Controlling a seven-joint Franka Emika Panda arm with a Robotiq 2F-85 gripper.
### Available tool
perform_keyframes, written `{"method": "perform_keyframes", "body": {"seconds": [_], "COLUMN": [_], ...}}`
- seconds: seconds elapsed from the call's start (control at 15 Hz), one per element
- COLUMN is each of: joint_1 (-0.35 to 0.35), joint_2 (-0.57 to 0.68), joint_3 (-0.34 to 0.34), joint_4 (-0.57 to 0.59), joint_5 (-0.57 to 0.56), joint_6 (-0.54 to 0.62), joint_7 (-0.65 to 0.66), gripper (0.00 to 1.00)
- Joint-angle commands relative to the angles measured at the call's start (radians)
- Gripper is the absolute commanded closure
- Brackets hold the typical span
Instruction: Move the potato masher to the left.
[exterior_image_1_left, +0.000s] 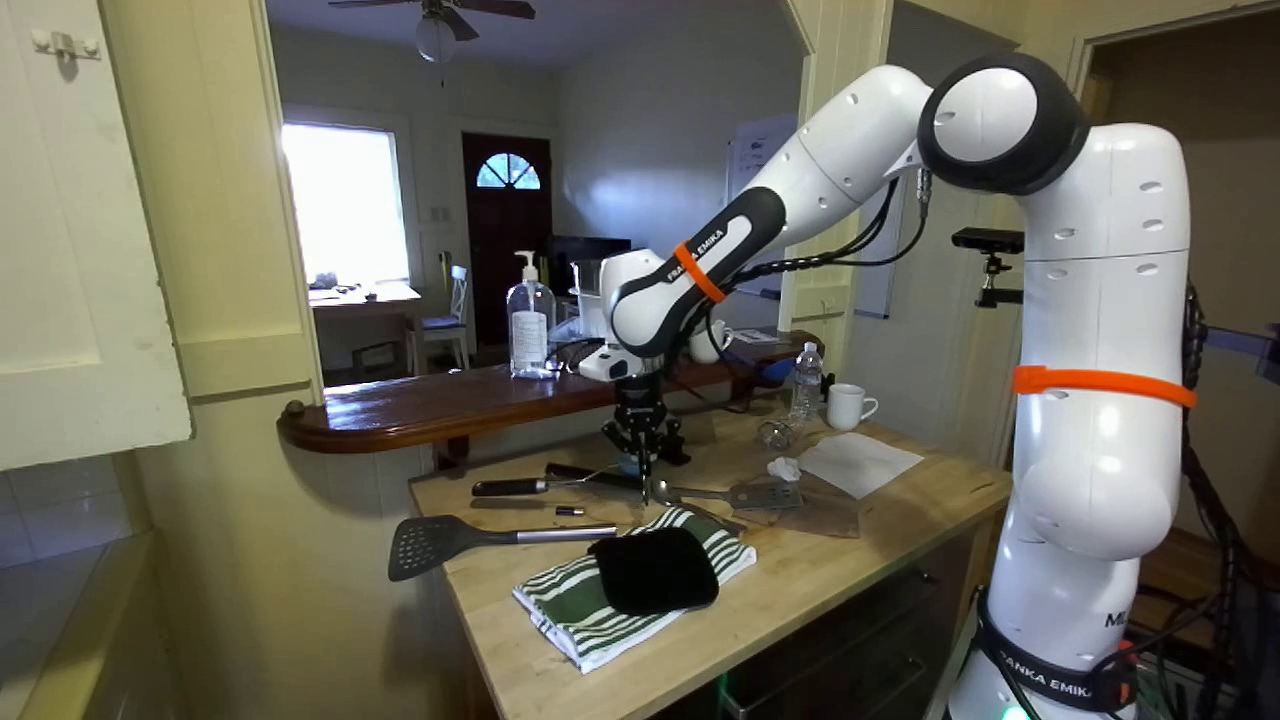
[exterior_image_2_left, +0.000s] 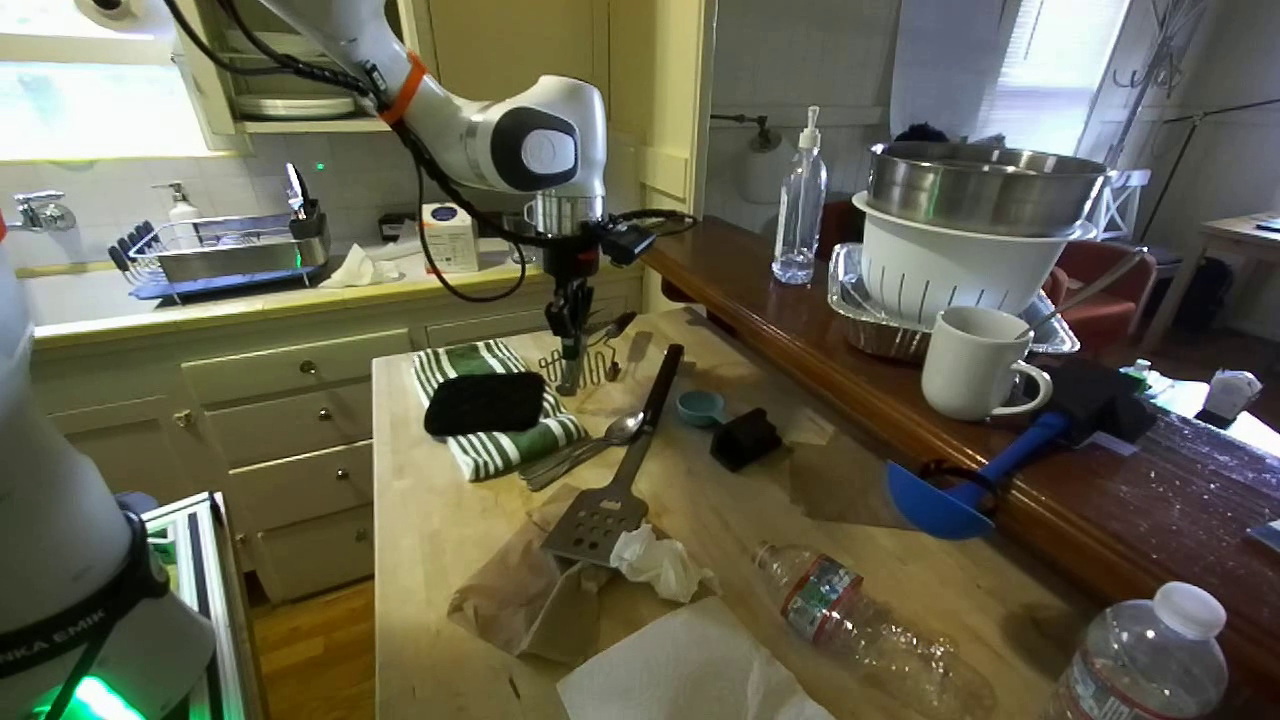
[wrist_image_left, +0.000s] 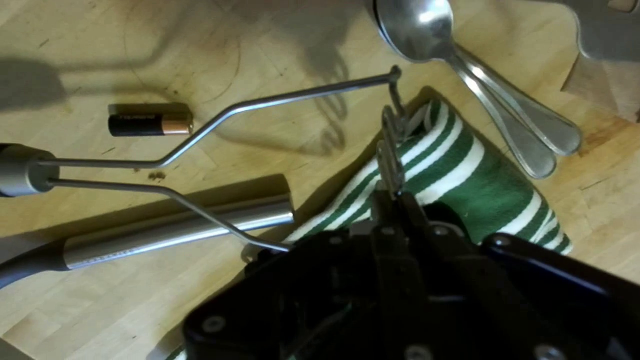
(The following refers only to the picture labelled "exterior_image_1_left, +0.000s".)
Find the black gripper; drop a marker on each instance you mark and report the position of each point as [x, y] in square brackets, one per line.
[650, 422]

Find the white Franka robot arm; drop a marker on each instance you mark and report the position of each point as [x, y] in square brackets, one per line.
[1094, 465]

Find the black cloth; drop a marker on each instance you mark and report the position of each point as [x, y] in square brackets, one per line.
[653, 574]

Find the crushed plastic bottle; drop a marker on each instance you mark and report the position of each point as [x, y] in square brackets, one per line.
[781, 442]

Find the green white striped towel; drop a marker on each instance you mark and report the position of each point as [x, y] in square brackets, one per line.
[573, 621]

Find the clear water bottle white cap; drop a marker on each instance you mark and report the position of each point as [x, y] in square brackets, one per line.
[807, 386]

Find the clear pump sanitizer bottle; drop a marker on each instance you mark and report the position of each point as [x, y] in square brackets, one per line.
[529, 334]

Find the clear plastic bag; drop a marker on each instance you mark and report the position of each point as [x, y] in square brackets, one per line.
[831, 514]

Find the white ceramic mug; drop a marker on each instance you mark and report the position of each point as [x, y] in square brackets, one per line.
[844, 404]

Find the white paper sheet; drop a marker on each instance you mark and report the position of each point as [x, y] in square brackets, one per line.
[861, 465]

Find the light framed chair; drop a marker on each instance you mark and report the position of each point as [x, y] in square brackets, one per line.
[444, 328]

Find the dark door arched window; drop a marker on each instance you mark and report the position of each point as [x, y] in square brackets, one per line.
[506, 263]

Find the dark wooden bar counter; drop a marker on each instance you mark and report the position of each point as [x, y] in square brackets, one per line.
[402, 404]

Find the light wooden side table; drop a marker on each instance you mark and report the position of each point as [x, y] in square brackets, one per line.
[361, 297]

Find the bright window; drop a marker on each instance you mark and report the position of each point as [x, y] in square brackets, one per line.
[346, 207]

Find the ceiling fan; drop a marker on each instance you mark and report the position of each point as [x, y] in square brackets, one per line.
[443, 21]

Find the cream upper cabinet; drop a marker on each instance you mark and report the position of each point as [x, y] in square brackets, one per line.
[80, 240]

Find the black camera on stand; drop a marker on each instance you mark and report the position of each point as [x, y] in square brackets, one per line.
[988, 240]

